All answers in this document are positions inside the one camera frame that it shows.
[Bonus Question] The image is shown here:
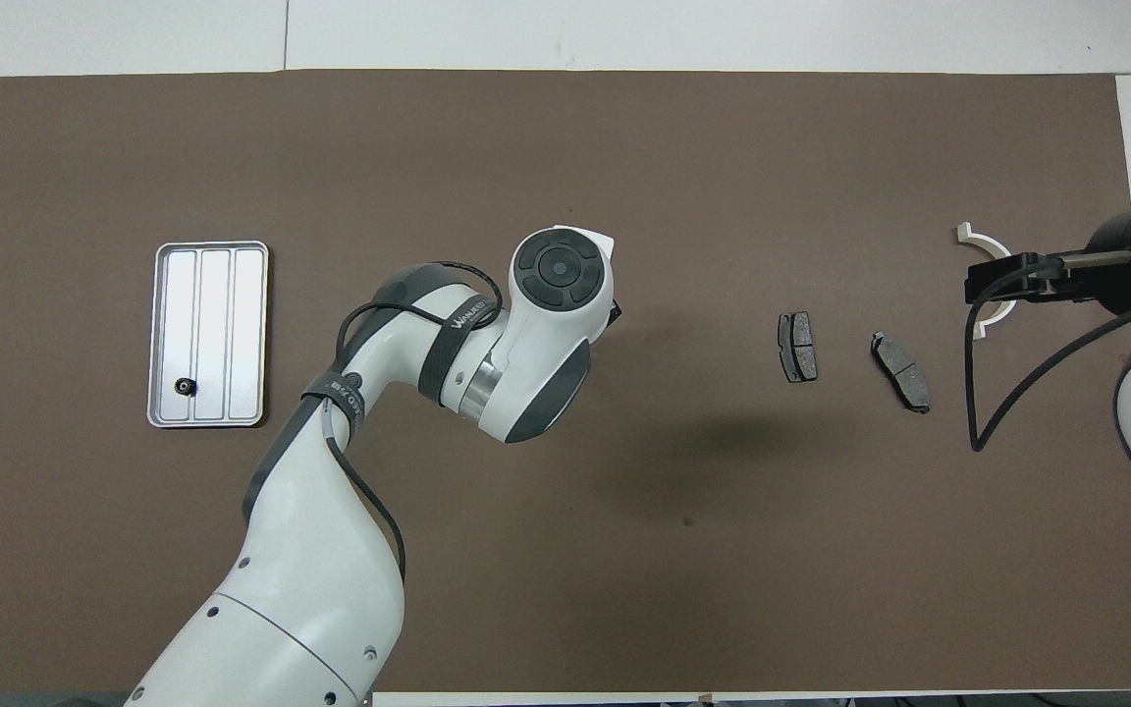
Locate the brown table mat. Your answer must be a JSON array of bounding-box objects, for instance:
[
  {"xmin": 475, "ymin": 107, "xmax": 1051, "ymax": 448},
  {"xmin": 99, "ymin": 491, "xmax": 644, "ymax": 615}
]
[{"xmin": 0, "ymin": 71, "xmax": 1131, "ymax": 693}]

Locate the white half-ring bracket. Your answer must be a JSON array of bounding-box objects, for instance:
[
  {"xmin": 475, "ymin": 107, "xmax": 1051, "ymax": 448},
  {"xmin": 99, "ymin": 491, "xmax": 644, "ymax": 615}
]
[{"xmin": 956, "ymin": 223, "xmax": 1020, "ymax": 341}]

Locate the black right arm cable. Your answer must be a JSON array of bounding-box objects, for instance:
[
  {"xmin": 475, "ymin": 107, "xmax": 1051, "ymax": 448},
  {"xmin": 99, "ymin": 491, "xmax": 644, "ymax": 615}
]
[{"xmin": 963, "ymin": 285, "xmax": 1131, "ymax": 453}]

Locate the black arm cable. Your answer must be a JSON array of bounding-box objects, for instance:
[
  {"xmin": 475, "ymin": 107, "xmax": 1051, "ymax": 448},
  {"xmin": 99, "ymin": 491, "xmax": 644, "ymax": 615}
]
[
  {"xmin": 963, "ymin": 285, "xmax": 1131, "ymax": 453},
  {"xmin": 325, "ymin": 260, "xmax": 508, "ymax": 582}
]

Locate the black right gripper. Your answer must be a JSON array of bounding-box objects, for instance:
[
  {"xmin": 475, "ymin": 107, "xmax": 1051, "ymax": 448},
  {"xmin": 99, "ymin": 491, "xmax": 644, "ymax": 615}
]
[{"xmin": 964, "ymin": 204, "xmax": 1131, "ymax": 317}]

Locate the curved dark brake pad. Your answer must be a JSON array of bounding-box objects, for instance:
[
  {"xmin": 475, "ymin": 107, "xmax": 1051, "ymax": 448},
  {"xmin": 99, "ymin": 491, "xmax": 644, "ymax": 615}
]
[{"xmin": 870, "ymin": 332, "xmax": 933, "ymax": 414}]

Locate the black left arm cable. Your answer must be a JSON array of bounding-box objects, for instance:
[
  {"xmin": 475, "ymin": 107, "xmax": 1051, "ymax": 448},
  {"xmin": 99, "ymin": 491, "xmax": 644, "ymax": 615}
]
[{"xmin": 325, "ymin": 260, "xmax": 508, "ymax": 582}]

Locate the silver metal tray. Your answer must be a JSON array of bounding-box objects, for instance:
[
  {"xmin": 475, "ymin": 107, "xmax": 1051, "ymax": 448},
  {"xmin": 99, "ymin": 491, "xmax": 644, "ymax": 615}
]
[{"xmin": 146, "ymin": 241, "xmax": 270, "ymax": 429}]

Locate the rectangular dark brake pad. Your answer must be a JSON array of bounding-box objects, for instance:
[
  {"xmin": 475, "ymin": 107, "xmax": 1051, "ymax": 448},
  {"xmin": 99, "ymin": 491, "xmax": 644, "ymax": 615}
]
[{"xmin": 778, "ymin": 311, "xmax": 819, "ymax": 384}]

